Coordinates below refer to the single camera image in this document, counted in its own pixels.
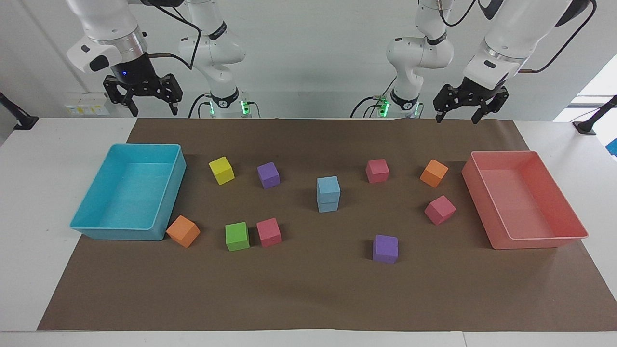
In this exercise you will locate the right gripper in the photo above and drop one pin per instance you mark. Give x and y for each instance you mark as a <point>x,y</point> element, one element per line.
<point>132,72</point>

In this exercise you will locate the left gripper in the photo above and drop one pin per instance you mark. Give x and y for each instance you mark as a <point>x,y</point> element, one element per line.
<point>475,89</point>

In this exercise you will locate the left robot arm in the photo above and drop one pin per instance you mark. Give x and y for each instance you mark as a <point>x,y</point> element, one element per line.
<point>511,29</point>

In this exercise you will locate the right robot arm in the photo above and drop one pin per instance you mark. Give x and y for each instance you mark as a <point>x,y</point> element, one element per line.
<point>108,19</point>

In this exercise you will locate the orange block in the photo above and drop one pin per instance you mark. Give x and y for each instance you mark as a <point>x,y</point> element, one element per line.
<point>183,231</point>
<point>434,173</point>

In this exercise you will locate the blue plastic bin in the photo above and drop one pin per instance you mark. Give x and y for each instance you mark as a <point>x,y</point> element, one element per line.
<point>130,193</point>

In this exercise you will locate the yellow block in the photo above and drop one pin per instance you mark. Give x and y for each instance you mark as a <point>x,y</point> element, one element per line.
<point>221,171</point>

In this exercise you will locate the pink plastic bin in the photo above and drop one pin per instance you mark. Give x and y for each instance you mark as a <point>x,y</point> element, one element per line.
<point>523,202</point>

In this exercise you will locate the pink block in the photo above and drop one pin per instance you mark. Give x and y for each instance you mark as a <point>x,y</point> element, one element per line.
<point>377,171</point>
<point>269,233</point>
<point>440,210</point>

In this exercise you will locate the black stand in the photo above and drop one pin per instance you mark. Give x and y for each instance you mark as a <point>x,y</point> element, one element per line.
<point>595,118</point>
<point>19,119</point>

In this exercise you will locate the purple block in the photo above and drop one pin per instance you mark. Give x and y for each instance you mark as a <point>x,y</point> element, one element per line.
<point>268,175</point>
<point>385,249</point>

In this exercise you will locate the blue block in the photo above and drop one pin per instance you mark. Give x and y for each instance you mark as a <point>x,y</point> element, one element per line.
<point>328,189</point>
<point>328,207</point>

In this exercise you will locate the green block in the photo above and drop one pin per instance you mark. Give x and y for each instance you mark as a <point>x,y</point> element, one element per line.
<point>237,236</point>

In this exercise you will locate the white wall socket panel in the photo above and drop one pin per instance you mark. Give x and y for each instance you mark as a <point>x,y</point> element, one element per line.
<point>87,106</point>

